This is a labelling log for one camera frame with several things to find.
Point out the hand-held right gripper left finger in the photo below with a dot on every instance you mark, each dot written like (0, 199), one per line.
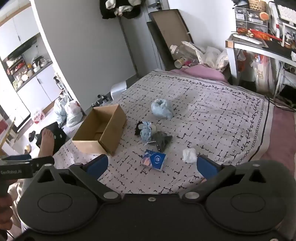
(98, 165)

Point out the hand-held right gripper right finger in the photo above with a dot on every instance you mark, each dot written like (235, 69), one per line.
(207, 168)

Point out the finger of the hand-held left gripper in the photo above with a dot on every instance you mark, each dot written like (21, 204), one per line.
(44, 163)

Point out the brown cardboard box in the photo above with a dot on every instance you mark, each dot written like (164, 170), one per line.
(101, 129)

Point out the light blue fluffy sock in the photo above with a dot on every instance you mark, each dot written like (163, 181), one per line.
(161, 109)

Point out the person's left hand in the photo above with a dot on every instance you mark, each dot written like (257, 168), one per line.
(5, 213)

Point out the person's foot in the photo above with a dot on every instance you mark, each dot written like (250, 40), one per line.
(46, 143)

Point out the white crumpled tissue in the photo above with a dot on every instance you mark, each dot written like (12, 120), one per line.
(189, 155)

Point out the black slipper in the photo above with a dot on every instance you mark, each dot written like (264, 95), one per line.
(32, 136)

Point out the red and white plastic bag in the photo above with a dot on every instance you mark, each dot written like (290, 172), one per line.
(38, 115)

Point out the dark grey cloth in wrapper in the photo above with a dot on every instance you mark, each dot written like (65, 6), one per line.
(163, 139)

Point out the blue card box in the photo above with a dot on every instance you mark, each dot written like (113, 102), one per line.
(153, 160)

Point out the white black-patterned blanket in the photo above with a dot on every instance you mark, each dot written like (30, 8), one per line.
(208, 111)

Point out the white plastic bags on floor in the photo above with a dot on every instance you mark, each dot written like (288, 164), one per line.
(69, 112)

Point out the blue patterned cloth bundle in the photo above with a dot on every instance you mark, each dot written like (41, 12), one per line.
(146, 132)

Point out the silver trash bin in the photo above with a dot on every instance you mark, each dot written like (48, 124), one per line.
(119, 89)

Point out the kitchen shelf with cookware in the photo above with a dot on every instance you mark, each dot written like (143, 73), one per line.
(23, 69)

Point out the paper cup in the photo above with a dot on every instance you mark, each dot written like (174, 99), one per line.
(180, 63)

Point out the white shopping bag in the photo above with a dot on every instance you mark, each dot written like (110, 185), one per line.
(262, 70)

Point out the pile of white plastic bags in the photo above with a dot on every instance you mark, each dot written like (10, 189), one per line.
(208, 55)

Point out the clothes rack pole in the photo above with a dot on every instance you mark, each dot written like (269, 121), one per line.
(129, 48)

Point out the clear plastic bottle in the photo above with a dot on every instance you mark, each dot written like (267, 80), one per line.
(175, 51)

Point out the white desk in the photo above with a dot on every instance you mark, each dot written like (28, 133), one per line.
(245, 47)

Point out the long white remote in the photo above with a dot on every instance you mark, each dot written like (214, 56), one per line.
(247, 39)

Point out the flat brown cardboard panel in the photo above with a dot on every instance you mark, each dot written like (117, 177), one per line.
(172, 30)

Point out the clear drawer organizer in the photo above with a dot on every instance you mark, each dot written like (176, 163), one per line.
(251, 19)

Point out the hanging black and white clothes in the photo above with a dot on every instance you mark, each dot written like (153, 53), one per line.
(120, 8)

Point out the wicker basket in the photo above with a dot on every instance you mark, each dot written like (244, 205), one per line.
(257, 5)

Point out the white keyboard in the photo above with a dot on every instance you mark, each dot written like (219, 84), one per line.
(288, 12)

